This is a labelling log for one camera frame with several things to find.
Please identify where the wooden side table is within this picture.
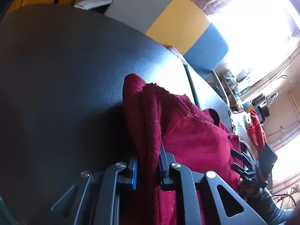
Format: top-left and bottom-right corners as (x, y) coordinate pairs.
(223, 69), (254, 108)

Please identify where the cream cloth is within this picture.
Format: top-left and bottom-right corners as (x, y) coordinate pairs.
(228, 109), (254, 150)

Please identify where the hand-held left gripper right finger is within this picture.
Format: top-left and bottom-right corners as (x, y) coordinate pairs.
(159, 141), (268, 225)

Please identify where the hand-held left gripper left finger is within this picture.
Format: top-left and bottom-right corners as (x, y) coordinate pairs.
(50, 156), (139, 225)

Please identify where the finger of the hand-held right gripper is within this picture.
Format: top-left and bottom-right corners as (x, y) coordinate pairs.
(231, 164), (260, 187)
(231, 148), (255, 166)

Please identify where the dark red garment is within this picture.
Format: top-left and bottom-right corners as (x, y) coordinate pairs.
(122, 73), (244, 225)

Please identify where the bright window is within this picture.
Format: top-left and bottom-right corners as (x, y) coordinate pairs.
(208, 0), (300, 82)

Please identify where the grey yellow blue armchair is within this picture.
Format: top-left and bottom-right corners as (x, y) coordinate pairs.
(74, 0), (231, 108)

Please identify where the red plaid cloth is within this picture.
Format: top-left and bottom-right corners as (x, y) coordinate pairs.
(246, 109), (266, 149)

